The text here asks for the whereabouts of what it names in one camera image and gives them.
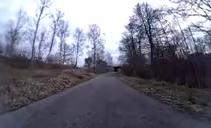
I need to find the brown leafless hedge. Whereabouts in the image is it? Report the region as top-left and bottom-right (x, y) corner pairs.
(120, 53), (211, 90)

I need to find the row of dark bare trees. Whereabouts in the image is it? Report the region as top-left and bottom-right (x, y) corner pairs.
(118, 0), (211, 68)

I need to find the row of bare birch trees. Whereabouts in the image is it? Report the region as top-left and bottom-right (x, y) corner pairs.
(4, 0), (113, 69)

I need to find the distant building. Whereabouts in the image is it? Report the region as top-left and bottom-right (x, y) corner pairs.
(94, 59), (111, 74)

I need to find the grass verge with dead leaves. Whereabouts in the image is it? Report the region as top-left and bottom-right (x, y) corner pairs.
(112, 72), (211, 122)

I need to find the grey asphalt road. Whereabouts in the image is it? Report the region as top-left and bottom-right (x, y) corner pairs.
(0, 72), (211, 128)

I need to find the dry grass verge with slope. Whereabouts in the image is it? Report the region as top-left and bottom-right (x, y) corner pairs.
(0, 54), (97, 116)

